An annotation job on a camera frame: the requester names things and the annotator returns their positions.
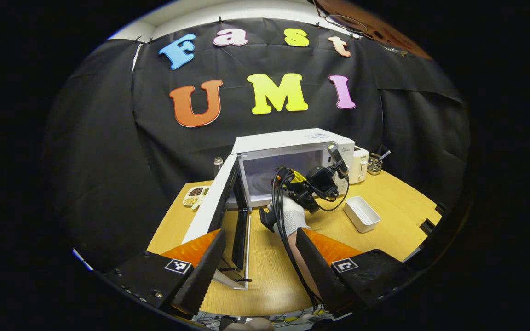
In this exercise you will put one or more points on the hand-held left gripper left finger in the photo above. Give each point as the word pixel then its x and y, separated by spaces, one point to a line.
pixel 200 271

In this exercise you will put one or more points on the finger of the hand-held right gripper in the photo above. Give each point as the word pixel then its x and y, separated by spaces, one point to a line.
pixel 296 177

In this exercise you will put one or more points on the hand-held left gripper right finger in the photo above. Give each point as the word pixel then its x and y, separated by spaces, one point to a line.
pixel 320 271

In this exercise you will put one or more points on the white microwave oven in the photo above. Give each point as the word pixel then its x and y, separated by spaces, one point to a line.
pixel 283 142

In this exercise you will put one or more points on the white toaster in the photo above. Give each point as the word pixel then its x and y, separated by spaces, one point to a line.
pixel 360 165

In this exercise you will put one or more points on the white rectangular dish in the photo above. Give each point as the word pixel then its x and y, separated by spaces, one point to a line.
pixel 361 215

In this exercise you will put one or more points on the divided plate of beans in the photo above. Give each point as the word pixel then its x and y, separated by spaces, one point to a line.
pixel 195 195

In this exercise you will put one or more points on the clear plastic water bottle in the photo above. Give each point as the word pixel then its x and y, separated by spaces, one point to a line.
pixel 218 168

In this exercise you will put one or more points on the black backdrop cloth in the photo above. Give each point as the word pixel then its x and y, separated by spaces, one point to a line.
pixel 108 184

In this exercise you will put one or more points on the thin-rimmed eyeglasses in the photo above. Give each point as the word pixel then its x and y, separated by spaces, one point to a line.
pixel 352 23

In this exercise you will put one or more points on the black table edge bracket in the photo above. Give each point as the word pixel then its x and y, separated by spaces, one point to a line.
pixel 428 226
pixel 440 208

